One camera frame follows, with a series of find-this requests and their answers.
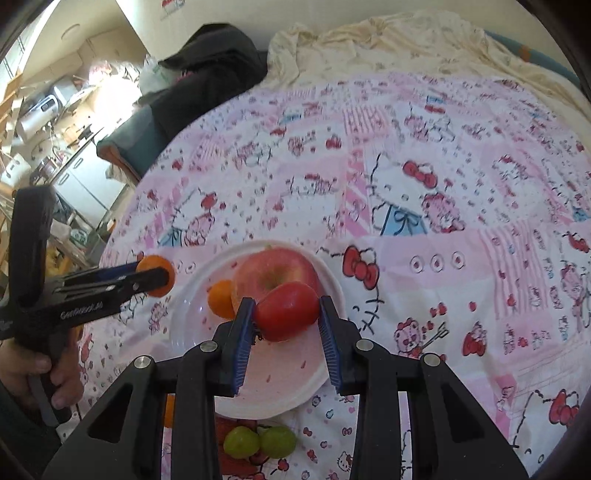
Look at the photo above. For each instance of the green grape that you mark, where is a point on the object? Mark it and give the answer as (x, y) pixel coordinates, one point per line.
(240, 443)
(279, 442)

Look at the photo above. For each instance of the black cloth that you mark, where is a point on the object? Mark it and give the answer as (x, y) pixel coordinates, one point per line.
(207, 83)

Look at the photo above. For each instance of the white plate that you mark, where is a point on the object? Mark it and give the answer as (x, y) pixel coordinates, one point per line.
(277, 378)

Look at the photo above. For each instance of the red tomato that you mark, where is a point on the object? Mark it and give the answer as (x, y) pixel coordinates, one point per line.
(286, 314)

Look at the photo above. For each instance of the white kitchen appliance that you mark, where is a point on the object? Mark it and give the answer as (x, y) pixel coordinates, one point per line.
(30, 124)

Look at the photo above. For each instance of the red apple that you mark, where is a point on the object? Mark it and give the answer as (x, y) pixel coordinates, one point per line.
(272, 272)

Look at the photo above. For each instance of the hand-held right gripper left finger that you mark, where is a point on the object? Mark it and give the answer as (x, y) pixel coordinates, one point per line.
(242, 341)

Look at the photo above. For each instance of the pink printed blanket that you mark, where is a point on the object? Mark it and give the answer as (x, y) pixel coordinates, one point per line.
(415, 277)

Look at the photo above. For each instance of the white plastic bag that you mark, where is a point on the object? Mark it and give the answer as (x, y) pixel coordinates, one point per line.
(154, 74)

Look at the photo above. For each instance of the cream blanket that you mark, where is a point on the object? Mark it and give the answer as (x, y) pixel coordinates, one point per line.
(369, 46)

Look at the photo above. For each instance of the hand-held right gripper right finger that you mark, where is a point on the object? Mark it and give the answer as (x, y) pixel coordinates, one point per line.
(328, 341)

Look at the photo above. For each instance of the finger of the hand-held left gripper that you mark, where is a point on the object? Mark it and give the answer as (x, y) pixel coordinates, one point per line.
(147, 279)
(117, 270)

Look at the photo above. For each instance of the white kitchen cabinet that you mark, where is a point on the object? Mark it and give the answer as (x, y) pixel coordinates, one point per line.
(87, 180)

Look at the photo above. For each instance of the small orange mandarin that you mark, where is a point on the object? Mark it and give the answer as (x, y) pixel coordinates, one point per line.
(219, 300)
(154, 263)

